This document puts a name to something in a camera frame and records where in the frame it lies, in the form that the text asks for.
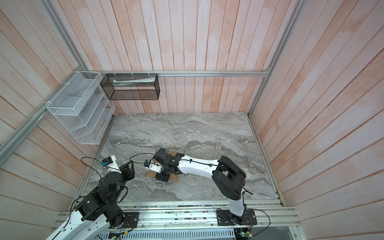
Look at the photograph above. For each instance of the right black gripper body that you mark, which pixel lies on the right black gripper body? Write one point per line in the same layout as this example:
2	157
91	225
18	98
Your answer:
164	173

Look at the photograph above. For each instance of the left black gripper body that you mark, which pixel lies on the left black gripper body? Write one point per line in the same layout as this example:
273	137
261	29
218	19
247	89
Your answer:
115	198

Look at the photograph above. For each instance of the brown cardboard box sheet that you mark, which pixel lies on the brown cardboard box sheet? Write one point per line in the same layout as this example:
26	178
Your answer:
163	177

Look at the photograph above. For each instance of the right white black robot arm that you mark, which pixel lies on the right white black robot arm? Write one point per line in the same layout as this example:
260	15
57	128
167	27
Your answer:
227	176

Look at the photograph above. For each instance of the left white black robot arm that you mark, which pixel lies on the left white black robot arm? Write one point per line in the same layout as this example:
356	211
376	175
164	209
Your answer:
99	210

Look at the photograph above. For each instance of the paper sheet in basket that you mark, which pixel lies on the paper sheet in basket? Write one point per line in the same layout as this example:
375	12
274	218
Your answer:
146	82

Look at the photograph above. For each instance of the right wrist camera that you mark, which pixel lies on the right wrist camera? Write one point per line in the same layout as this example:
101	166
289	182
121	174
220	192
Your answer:
152	165

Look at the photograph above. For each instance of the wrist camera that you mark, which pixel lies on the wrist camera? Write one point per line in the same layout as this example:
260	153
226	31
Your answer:
111	164
152	165

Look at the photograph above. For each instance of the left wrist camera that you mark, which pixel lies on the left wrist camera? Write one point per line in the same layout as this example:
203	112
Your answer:
111	164

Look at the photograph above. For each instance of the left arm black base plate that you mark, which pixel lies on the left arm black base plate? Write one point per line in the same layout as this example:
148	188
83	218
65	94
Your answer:
127	220

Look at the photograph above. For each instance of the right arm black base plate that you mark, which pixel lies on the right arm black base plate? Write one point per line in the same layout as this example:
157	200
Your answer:
226	218

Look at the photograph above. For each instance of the white wire mesh shelf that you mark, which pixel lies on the white wire mesh shelf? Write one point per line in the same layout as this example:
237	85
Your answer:
83	110

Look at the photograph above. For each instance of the black wire mesh basket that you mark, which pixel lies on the black wire mesh basket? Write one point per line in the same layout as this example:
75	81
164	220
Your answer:
129	93

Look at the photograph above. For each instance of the aluminium frame rail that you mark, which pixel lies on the aluminium frame rail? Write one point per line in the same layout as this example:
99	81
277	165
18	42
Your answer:
242	73

